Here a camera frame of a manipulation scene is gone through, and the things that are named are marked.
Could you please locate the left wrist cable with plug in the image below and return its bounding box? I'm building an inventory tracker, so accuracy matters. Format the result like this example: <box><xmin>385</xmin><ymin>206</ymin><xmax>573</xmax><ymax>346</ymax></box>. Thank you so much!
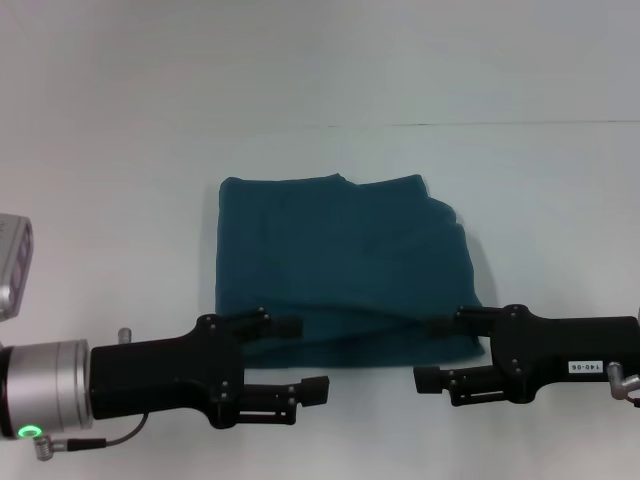
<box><xmin>32</xmin><ymin>327</ymin><xmax>151</xmax><ymax>460</ymax></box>

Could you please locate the wrist cable with plug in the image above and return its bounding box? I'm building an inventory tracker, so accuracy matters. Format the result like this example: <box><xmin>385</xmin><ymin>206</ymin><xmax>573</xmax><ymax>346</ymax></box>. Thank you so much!
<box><xmin>32</xmin><ymin>327</ymin><xmax>151</xmax><ymax>460</ymax></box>
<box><xmin>605</xmin><ymin>362</ymin><xmax>640</xmax><ymax>407</ymax></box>

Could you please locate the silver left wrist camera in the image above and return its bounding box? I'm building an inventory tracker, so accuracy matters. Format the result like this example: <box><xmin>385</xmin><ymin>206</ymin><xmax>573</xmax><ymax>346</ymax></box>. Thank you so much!
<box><xmin>0</xmin><ymin>213</ymin><xmax>35</xmax><ymax>321</ymax></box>

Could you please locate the right wrist cable with plug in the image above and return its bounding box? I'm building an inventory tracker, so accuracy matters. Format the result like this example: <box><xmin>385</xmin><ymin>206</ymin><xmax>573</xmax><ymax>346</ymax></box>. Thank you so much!
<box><xmin>605</xmin><ymin>362</ymin><xmax>640</xmax><ymax>407</ymax></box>

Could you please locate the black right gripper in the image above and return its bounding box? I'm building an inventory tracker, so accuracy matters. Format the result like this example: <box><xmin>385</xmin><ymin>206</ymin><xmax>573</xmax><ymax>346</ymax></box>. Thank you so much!
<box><xmin>412</xmin><ymin>303</ymin><xmax>640</xmax><ymax>407</ymax></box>

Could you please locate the teal blue t-shirt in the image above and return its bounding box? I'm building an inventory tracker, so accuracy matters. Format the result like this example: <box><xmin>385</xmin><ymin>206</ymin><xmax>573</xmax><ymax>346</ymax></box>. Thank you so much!
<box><xmin>213</xmin><ymin>172</ymin><xmax>487</xmax><ymax>370</ymax></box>

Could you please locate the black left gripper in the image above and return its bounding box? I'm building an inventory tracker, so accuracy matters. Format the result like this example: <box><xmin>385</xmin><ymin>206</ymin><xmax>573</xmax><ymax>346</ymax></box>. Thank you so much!
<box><xmin>88</xmin><ymin>307</ymin><xmax>331</xmax><ymax>431</ymax></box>

